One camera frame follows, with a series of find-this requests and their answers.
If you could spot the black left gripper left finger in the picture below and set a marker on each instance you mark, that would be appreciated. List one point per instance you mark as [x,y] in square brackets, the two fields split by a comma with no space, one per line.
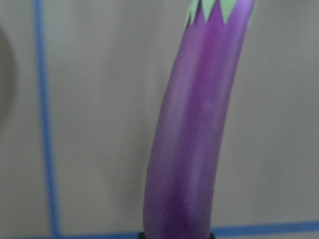
[141,235]

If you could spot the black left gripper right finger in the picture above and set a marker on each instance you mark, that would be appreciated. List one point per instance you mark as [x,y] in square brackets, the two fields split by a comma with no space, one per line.
[212,236]

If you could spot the purple eggplant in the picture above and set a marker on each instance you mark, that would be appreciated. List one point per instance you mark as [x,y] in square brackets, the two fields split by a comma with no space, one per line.
[183,162]

